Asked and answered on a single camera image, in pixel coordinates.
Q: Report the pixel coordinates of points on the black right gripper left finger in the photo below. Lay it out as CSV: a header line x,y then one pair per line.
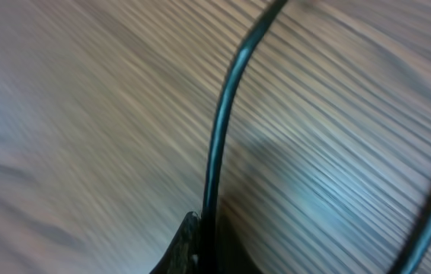
x,y
182,254

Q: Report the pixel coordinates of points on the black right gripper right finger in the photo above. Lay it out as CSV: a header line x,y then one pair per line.
x,y
231,255

